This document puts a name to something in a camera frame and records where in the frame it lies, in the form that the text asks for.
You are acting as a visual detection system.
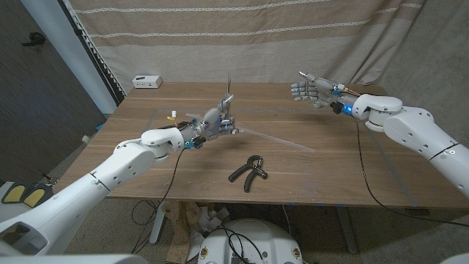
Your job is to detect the black yellow foot pedal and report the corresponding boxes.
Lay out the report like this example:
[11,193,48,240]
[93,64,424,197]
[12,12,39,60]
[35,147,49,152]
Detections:
[1,182,29,205]
[22,185,54,209]

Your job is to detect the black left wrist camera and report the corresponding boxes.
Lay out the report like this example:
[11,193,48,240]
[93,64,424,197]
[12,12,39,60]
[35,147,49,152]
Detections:
[185,136,207,150]

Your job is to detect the dark grey door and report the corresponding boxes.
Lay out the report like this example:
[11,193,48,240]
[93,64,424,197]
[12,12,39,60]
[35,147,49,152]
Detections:
[0,0,108,184]

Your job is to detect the beige striped curtain backdrop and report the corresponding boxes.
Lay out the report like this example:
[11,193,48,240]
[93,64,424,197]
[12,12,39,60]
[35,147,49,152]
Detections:
[62,0,428,95]

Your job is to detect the stretched clear tape strip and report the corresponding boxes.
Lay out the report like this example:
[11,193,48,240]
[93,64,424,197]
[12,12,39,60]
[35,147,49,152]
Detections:
[185,112,317,153]

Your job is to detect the black floor cable loop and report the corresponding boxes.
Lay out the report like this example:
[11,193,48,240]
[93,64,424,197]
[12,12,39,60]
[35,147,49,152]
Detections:
[130,199,158,227]

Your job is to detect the black looped base cable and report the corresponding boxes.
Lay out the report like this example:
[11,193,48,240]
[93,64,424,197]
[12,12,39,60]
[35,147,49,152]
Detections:
[217,227,265,263]

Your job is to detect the black zigzag curtain rail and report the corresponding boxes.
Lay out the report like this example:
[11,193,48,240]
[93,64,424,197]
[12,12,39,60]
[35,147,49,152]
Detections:
[58,0,128,107]

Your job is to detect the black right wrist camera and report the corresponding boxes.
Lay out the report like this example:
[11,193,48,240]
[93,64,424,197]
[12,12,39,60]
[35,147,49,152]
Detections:
[328,101,354,116]

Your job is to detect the orange grey handled scissors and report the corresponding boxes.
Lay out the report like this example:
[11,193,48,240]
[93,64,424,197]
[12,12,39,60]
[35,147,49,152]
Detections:
[225,73,233,115]

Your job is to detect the black hand grip exerciser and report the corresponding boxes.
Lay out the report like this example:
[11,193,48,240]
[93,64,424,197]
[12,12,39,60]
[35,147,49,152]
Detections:
[228,155,268,194]

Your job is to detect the crumpled white paper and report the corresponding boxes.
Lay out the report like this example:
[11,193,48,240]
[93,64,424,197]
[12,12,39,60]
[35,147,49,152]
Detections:
[188,205,232,261]

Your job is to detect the white power strip box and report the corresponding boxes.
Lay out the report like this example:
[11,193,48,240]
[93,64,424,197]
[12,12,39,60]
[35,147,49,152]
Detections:
[132,75,163,89]

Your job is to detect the thin black arm wire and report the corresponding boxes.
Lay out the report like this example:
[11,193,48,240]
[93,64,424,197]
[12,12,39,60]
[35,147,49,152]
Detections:
[130,147,185,254]
[353,115,469,227]

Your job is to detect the white table leg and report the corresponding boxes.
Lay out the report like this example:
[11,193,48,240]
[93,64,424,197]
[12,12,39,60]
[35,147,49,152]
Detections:
[149,199,166,246]

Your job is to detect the grey table leg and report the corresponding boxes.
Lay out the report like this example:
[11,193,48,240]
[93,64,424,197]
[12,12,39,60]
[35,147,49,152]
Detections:
[335,205,360,254]

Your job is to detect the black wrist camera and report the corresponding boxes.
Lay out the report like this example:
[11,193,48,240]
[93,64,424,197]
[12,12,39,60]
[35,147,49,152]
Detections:
[328,101,354,116]
[185,136,207,150]

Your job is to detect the black door handle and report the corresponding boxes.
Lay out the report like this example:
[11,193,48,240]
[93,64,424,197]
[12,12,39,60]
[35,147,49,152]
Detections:
[21,32,47,48]

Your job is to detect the white door frame post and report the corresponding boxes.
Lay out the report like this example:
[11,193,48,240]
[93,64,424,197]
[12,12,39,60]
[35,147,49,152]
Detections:
[20,0,118,114]

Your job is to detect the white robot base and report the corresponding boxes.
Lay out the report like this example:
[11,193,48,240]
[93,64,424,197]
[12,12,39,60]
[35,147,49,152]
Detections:
[197,219,304,264]

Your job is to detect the brown cardboard piece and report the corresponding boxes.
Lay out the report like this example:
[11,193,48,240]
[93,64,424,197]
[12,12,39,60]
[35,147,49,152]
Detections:
[163,200,201,264]

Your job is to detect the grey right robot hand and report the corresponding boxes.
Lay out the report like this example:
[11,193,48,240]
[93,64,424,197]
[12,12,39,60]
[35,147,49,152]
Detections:
[291,71,358,109]

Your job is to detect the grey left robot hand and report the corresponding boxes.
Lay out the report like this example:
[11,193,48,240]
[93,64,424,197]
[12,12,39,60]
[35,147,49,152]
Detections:
[190,93,246,142]

